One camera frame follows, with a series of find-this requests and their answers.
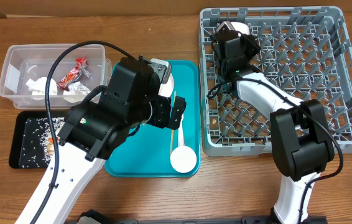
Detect white bowl with food scraps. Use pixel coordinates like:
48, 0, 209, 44
227, 21, 251, 35

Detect small white round cup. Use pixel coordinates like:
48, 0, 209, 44
170, 146, 197, 174

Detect white napkin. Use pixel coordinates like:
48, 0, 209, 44
63, 82, 91, 103
26, 77, 58, 101

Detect red snack wrapper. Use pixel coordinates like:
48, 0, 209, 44
57, 57, 91, 90

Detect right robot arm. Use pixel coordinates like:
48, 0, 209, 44
207, 21, 340, 223

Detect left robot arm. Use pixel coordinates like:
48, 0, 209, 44
16, 57, 187, 223

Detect wooden chopstick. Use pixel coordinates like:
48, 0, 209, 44
170, 91, 177, 155

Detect large white plate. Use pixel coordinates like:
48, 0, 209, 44
151, 58, 174, 97

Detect white plastic fork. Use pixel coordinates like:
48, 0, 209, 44
178, 115, 185, 147

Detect teal plastic tray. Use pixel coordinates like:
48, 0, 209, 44
104, 60, 201, 177

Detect grey dish rack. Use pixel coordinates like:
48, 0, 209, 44
198, 6, 352, 156

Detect clear plastic bin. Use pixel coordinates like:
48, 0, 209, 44
0, 44, 112, 110

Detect spilled rice and peanuts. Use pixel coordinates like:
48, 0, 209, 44
19, 118, 54, 169

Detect black plastic tray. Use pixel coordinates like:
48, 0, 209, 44
8, 110, 71, 169

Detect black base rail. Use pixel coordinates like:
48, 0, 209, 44
67, 210, 329, 224

